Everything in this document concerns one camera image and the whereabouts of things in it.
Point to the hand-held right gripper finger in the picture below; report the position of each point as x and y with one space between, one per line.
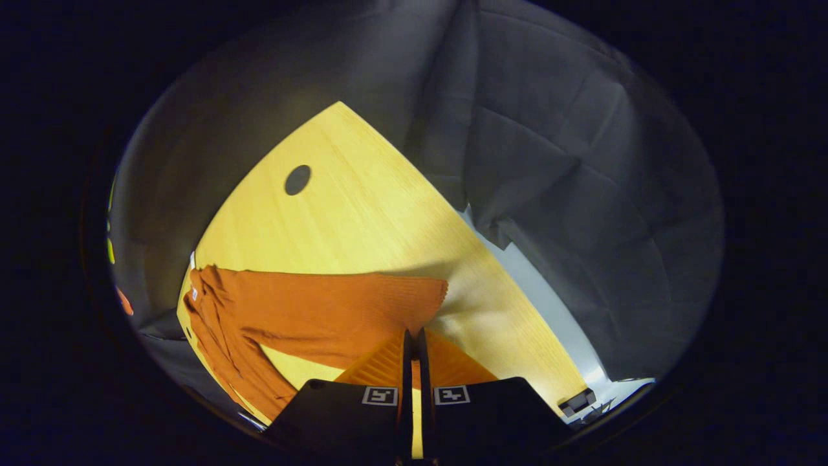
424 388
407 388

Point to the black bracket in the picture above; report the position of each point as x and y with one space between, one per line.
577 401

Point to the orange knit cardigan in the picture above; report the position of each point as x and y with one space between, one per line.
310 310

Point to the black backdrop cloth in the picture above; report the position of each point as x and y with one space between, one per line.
550 162

